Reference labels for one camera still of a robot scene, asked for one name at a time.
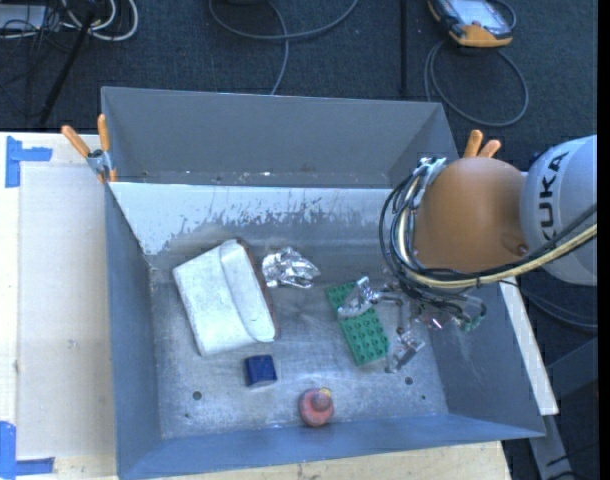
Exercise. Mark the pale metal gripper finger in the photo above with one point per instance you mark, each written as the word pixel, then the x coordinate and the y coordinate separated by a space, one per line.
pixel 357 300
pixel 404 350

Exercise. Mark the green studded toy plate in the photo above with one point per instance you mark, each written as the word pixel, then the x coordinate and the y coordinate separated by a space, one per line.
pixel 365 335

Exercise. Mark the crumpled silver foil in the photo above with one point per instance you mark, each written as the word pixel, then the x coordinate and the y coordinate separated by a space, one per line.
pixel 287 268

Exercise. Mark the red-orange toy fruit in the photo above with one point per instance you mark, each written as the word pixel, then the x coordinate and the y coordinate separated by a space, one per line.
pixel 315 408

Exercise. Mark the small blue cylinder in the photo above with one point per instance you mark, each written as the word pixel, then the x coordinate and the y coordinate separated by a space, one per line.
pixel 260 370

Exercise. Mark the white foam block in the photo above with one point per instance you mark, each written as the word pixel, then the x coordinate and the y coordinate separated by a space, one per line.
pixel 220 298

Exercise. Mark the grey metal bin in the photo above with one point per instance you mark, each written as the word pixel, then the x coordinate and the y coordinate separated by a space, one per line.
pixel 305 138

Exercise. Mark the pale wood board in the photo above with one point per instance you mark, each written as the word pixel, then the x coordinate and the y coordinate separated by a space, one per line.
pixel 65 293

